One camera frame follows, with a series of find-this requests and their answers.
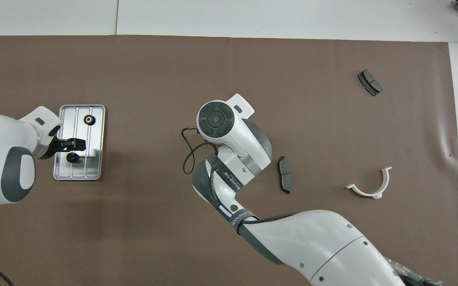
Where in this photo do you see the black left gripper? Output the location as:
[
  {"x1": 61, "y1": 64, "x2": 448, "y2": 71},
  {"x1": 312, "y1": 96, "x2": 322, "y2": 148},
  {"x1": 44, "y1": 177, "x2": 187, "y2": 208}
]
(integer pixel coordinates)
[{"x1": 39, "y1": 126, "x2": 87, "y2": 160}]

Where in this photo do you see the grey metal tray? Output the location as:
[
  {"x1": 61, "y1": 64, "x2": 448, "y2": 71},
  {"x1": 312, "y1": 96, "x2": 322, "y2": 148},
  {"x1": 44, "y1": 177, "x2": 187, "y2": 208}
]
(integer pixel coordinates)
[{"x1": 53, "y1": 104, "x2": 106, "y2": 181}]

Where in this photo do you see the brown table mat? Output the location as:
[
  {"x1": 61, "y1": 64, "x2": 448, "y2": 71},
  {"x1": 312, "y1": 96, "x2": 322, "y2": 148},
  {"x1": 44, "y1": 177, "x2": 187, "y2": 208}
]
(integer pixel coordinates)
[{"x1": 0, "y1": 35, "x2": 458, "y2": 286}]

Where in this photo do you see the dark grey brake pad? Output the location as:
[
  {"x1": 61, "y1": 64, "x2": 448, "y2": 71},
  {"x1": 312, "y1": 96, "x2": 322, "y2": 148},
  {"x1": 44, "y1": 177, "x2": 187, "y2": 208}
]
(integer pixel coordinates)
[
  {"x1": 278, "y1": 156, "x2": 293, "y2": 195},
  {"x1": 357, "y1": 70, "x2": 383, "y2": 97}
]

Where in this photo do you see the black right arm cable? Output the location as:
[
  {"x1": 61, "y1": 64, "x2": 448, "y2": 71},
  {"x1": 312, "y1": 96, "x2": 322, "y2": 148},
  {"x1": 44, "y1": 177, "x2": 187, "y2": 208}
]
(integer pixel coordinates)
[{"x1": 181, "y1": 126, "x2": 295, "y2": 225}]

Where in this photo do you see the white half-ring clamp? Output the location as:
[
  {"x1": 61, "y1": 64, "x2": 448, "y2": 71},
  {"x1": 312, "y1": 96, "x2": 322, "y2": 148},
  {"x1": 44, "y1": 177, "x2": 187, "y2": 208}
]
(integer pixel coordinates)
[{"x1": 345, "y1": 166, "x2": 392, "y2": 199}]

